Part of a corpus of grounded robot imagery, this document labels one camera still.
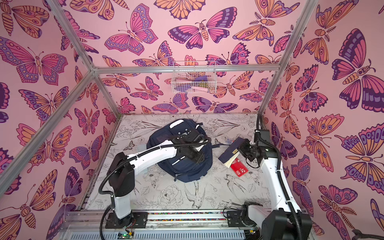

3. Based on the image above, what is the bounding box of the navy blue student backpack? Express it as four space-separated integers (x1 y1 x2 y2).
147 119 213 183

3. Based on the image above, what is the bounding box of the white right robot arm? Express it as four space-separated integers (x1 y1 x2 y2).
239 130 312 240

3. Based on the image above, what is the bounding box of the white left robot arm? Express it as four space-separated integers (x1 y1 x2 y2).
98 130 211 220

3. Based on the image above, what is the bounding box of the red booklet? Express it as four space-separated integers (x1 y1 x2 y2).
230 158 249 178

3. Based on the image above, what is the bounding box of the white rectangular eraser case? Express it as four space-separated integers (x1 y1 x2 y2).
137 145 147 157

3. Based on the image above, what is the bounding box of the green controller board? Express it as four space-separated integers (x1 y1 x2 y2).
117 231 134 240

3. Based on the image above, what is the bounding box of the white wire wall basket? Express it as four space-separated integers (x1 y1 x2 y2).
170 61 218 94

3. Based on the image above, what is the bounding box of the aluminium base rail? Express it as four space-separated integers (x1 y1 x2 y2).
58 208 262 240

